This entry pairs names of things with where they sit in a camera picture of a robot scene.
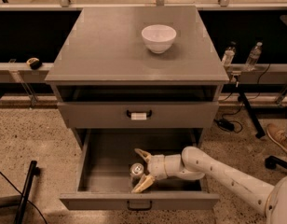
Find tan shoe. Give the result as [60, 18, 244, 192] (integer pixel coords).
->
[266, 124, 287, 153]

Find black chair caster right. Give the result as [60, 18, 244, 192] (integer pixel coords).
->
[265, 156, 287, 169]

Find green 7up soda can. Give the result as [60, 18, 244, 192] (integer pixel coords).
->
[130, 163, 144, 185]

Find clear plastic bottle right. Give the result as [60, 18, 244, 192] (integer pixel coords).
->
[244, 42, 263, 71]

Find black stand leg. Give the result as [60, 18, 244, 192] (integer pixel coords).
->
[237, 87, 266, 139]

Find yellow black tape measure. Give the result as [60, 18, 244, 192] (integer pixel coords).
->
[26, 57, 42, 70]

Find clear plastic bottle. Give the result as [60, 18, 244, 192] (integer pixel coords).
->
[244, 42, 263, 71]
[222, 41, 236, 68]

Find clear plastic bottle left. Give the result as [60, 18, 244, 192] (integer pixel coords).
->
[222, 41, 236, 68]

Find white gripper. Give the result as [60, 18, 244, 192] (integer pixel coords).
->
[131, 148, 166, 193]

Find closed grey upper drawer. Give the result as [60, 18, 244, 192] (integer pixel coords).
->
[58, 102, 218, 129]

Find white ceramic bowl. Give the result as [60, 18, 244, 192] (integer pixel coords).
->
[142, 24, 177, 54]

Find grey drawer cabinet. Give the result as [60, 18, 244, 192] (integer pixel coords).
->
[46, 6, 228, 146]

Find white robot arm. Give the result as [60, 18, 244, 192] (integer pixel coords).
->
[132, 146, 287, 224]

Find black power adapter with cable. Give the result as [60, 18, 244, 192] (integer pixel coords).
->
[214, 105, 243, 133]

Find open grey middle drawer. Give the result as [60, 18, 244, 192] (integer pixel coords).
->
[60, 129, 219, 211]

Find black chair leg left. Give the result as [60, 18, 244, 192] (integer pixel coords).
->
[13, 161, 40, 224]

